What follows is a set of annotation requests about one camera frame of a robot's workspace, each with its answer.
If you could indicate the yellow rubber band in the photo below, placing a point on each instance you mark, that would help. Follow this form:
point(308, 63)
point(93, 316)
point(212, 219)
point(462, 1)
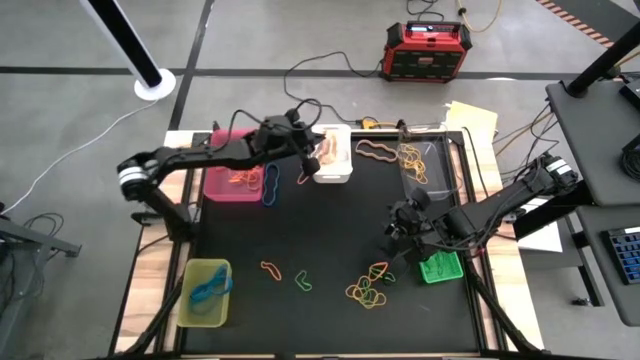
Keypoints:
point(412, 161)
point(385, 299)
point(407, 150)
point(420, 175)
point(410, 170)

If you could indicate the backlit keyboard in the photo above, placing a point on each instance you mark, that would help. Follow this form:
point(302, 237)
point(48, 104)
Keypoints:
point(627, 255)

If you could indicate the black desktop device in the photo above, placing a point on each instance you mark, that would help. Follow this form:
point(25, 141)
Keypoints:
point(632, 95)

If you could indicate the black metal table frame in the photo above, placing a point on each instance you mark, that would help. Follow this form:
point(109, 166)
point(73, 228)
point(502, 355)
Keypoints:
point(500, 320)

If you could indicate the small black floor object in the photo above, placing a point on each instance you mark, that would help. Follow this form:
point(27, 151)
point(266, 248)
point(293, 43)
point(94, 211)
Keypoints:
point(580, 302)

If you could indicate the orange extension plug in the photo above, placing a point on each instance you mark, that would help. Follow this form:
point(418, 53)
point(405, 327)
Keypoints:
point(370, 122)

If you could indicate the red black power station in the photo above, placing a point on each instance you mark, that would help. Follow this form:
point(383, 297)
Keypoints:
point(425, 55)

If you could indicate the yellow translucent basket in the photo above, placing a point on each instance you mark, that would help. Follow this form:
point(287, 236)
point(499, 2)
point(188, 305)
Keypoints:
point(200, 320)

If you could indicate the long blue rubber band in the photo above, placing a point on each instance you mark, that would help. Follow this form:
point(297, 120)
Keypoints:
point(264, 195)
point(202, 295)

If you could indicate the dark table mat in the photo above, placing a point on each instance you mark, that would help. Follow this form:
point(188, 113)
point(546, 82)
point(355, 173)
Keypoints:
point(325, 330)

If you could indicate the black diagonal pole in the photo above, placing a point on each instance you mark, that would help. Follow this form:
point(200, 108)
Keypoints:
point(605, 60)

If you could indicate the green mesh basket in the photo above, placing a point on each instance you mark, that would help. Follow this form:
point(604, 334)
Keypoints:
point(450, 275)

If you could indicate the clear plastic bin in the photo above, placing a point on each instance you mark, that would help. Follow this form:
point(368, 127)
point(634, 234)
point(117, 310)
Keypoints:
point(440, 165)

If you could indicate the black white pole stand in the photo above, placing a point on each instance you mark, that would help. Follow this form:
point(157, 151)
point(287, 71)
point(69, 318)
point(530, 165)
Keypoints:
point(156, 90)

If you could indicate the pink plastic basket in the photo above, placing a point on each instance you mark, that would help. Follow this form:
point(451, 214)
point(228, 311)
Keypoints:
point(220, 192)

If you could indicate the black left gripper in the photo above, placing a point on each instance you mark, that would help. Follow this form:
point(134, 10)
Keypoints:
point(282, 137)

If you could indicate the black floor stand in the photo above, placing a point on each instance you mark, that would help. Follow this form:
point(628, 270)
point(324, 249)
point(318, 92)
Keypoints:
point(37, 241)

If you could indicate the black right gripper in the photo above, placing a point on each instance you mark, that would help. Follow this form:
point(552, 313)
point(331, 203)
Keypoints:
point(422, 227)

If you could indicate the grey side table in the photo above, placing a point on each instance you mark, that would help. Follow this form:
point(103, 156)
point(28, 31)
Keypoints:
point(595, 140)

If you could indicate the manila paper folder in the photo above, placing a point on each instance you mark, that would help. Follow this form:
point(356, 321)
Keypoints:
point(472, 120)

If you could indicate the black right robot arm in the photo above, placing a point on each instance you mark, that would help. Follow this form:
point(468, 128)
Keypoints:
point(500, 200)

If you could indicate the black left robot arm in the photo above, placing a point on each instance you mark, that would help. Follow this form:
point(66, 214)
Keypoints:
point(200, 157)

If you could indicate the white plastic basket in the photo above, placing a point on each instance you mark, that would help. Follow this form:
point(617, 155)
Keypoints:
point(332, 176)

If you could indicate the white paper sheet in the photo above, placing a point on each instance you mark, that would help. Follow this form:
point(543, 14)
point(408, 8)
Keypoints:
point(542, 242)

